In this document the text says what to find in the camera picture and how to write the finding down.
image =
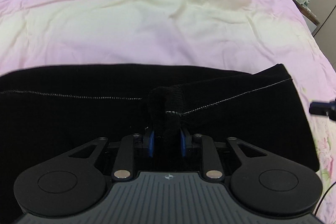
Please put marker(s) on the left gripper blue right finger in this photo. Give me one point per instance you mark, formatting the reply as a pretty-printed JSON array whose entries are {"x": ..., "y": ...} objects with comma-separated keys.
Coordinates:
[{"x": 201, "y": 152}]

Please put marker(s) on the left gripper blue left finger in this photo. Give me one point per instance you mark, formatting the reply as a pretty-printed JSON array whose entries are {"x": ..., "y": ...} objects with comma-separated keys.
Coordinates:
[{"x": 134, "y": 153}]

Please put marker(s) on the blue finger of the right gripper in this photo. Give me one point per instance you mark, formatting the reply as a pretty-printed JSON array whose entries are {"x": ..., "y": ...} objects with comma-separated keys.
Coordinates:
[{"x": 327, "y": 109}]

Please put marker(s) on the black pants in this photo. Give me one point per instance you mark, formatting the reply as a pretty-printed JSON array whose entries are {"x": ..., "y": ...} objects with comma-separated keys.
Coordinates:
[{"x": 46, "y": 111}]

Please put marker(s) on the right white nightstand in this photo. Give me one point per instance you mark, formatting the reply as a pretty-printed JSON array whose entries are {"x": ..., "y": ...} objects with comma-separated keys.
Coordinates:
[{"x": 310, "y": 18}]

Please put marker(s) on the beige wardrobe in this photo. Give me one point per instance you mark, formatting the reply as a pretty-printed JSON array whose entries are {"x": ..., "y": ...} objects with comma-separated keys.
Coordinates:
[{"x": 324, "y": 33}]

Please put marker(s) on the pink floral duvet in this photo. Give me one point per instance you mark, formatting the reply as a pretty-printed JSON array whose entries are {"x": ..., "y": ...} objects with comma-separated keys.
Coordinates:
[{"x": 233, "y": 35}]

